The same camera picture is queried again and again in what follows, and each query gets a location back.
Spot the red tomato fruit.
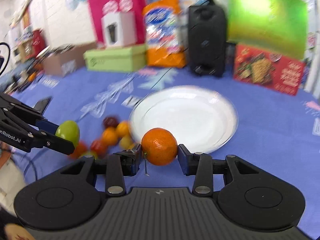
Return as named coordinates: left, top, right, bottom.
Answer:
left=90, top=139, right=108, bottom=157

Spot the green pear-shaped fruit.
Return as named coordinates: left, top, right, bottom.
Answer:
left=80, top=151, right=99, bottom=160

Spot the pink tote bag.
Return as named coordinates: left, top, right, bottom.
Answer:
left=88, top=0, right=146, bottom=44

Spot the dark purple plum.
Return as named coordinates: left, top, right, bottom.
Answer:
left=103, top=116, right=119, bottom=129

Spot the green gift box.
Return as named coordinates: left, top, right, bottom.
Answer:
left=227, top=0, right=308, bottom=60

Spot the blue patterned tablecloth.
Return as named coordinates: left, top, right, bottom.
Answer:
left=14, top=68, right=319, bottom=238

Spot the black speaker cable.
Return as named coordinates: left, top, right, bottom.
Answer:
left=150, top=65, right=173, bottom=91

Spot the brown cardboard box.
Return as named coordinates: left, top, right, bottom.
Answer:
left=41, top=42, right=97, bottom=77

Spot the small orange citrus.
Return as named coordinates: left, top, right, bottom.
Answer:
left=101, top=127, right=118, bottom=146

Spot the white coffee cup box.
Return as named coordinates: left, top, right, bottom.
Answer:
left=101, top=12, right=137, bottom=47

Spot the small green apple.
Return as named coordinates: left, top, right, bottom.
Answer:
left=55, top=120, right=80, bottom=147

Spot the white round plate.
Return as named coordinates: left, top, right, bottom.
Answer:
left=129, top=86, right=238, bottom=153

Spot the orange paper cup package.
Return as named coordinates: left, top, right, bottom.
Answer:
left=143, top=0, right=187, bottom=68

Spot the large orange tangerine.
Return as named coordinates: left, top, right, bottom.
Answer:
left=68, top=141, right=88, bottom=159

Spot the yellow orange citrus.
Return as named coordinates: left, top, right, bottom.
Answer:
left=116, top=121, right=130, bottom=138

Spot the red cracker box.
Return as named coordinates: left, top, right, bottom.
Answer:
left=233, top=44, right=305, bottom=96

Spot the light green shoe box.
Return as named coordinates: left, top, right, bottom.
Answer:
left=84, top=44, right=146, bottom=73

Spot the orange mandarin with stem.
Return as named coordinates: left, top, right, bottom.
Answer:
left=141, top=128, right=178, bottom=166

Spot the black speaker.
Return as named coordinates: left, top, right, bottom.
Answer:
left=188, top=0, right=227, bottom=77

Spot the tan longan fruit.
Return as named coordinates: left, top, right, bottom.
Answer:
left=119, top=135, right=135, bottom=150

